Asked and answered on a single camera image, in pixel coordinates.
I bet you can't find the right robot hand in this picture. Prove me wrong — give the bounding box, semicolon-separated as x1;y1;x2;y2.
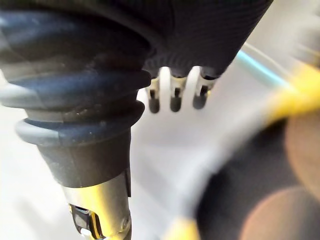
0;0;275;240

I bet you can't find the black plastic housing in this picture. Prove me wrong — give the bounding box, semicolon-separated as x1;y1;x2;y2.
196;117;320;240

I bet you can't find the light blue cable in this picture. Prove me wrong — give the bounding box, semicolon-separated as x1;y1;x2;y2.
236;48;296;91

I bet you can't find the yellow metal shelf frame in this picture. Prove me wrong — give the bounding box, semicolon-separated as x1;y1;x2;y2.
163;63;320;240

